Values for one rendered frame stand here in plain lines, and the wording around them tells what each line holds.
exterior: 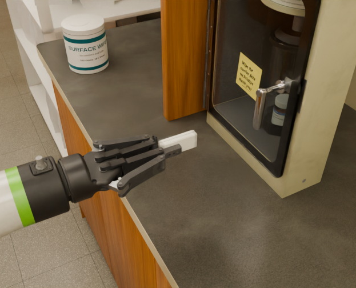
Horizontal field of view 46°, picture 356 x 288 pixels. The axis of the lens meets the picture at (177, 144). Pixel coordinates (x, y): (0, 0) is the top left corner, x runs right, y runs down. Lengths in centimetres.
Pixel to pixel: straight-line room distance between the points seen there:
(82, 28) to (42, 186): 76
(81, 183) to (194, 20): 53
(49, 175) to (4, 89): 267
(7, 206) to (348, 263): 61
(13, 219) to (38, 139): 208
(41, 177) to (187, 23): 55
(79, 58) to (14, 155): 138
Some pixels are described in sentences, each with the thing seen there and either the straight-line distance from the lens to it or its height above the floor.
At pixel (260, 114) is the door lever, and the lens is 80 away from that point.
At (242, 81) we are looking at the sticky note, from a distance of 91.
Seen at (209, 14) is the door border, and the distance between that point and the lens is 97.
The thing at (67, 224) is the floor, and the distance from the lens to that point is 216.
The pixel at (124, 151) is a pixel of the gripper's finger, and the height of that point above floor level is 116.
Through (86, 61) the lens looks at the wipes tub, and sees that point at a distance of 135.
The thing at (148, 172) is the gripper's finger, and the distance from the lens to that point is 67.
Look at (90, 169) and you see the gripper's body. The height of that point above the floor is 116.
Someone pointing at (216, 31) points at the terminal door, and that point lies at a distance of 96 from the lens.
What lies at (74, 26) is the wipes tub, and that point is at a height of 109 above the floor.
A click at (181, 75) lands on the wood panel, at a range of 107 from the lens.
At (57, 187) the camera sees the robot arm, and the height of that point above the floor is 117.
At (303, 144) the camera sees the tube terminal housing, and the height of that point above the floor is 109.
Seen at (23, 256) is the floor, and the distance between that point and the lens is 210.
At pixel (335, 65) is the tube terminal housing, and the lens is 79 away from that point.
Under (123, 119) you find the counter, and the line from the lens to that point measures 115.
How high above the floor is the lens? 161
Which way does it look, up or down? 39 degrees down
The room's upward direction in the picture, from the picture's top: straight up
